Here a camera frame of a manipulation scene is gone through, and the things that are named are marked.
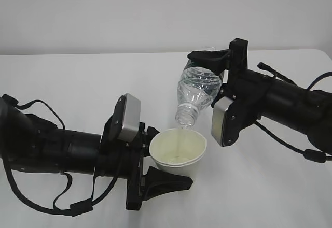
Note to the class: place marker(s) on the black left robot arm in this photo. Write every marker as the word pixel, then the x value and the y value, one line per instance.
pixel 34 145

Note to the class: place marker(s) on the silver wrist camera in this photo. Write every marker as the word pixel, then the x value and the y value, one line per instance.
pixel 219 119
pixel 131 118

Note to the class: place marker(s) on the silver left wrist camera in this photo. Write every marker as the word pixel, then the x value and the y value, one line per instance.
pixel 131 118

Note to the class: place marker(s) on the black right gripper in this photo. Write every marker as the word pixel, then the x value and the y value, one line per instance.
pixel 240 88

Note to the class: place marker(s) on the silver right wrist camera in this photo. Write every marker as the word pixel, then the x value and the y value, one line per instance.
pixel 219 119

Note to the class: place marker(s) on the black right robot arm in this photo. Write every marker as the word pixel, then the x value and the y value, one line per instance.
pixel 305 110

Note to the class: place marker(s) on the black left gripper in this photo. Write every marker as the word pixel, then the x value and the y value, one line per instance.
pixel 126 160

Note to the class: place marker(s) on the white paper cup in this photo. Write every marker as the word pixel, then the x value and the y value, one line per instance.
pixel 178 151

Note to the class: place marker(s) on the clear plastic water bottle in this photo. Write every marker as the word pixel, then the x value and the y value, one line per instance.
pixel 197 88

